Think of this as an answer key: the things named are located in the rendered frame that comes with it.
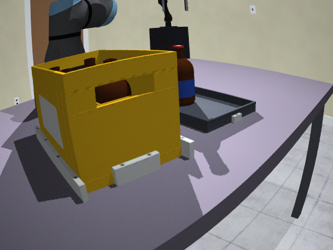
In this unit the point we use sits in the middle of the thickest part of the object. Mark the yellow crate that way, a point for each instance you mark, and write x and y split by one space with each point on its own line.
91 137

